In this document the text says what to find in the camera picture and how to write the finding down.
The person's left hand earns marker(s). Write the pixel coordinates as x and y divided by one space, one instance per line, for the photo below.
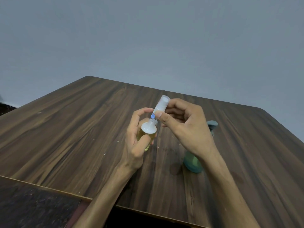
133 151

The person's right hand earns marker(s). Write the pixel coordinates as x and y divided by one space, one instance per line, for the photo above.
192 130

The white spray cap with tube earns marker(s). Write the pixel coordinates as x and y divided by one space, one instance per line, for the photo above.
162 104

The maroon table leg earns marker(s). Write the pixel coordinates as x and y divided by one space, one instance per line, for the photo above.
80 214

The blue green pump bottle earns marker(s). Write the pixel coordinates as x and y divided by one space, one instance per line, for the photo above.
192 163

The person's left forearm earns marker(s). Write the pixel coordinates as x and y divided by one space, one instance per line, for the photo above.
104 199

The clear small bottle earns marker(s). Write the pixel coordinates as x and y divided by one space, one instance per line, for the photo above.
148 127

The person's right forearm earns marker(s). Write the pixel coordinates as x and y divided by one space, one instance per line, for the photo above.
228 194

